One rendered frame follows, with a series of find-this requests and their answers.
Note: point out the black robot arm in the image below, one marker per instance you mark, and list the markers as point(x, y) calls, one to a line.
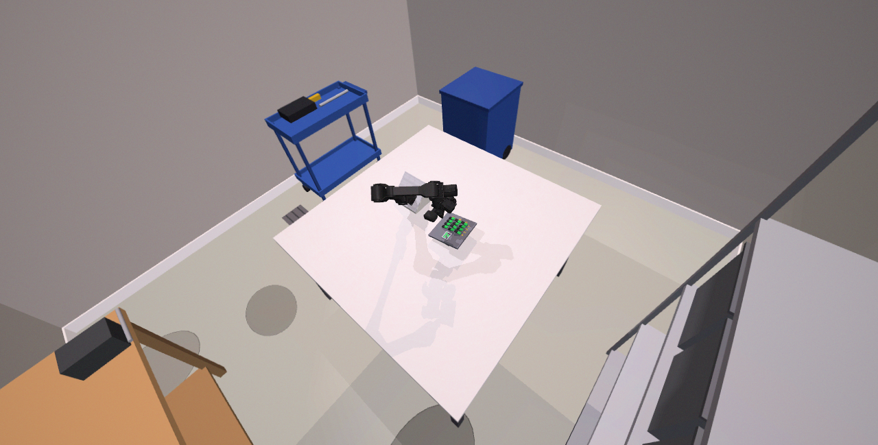
point(402, 195)

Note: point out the dark grey switch panel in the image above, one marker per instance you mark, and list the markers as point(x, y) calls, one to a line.
point(452, 230)

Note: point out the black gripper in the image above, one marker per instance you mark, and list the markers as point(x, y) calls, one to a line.
point(435, 212)

